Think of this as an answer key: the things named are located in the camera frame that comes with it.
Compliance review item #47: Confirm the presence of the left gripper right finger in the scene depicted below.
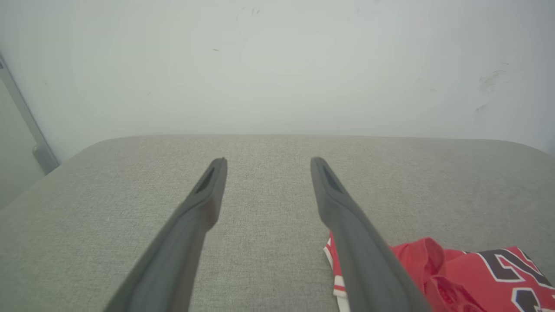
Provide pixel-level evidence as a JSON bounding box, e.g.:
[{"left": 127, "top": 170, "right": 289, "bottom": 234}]
[{"left": 310, "top": 156, "right": 432, "bottom": 312}]

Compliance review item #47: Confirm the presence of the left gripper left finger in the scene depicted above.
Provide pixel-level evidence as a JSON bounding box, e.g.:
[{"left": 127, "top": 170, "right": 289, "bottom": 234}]
[{"left": 103, "top": 157, "right": 229, "bottom": 312}]

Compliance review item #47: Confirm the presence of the red and white jersey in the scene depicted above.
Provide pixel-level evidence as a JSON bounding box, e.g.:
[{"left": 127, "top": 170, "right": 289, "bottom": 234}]
[{"left": 323, "top": 231, "right": 555, "bottom": 312}]

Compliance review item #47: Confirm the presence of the grey metal frame bar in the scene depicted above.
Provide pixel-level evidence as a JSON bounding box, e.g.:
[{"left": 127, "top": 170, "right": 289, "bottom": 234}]
[{"left": 0, "top": 54, "right": 60, "bottom": 176}]

